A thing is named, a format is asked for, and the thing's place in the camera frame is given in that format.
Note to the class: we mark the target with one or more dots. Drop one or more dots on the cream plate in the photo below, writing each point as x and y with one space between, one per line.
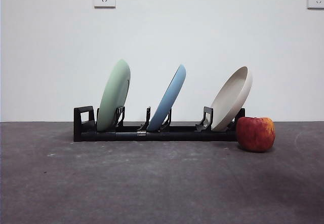
230 102

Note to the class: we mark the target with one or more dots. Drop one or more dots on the red apple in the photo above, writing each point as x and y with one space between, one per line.
255 134

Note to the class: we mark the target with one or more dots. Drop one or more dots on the blue plate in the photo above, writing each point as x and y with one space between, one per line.
167 97

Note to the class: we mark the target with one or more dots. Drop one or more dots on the green plate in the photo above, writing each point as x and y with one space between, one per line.
111 94

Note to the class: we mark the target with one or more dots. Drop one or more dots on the black plate rack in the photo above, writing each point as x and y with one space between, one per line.
126 135

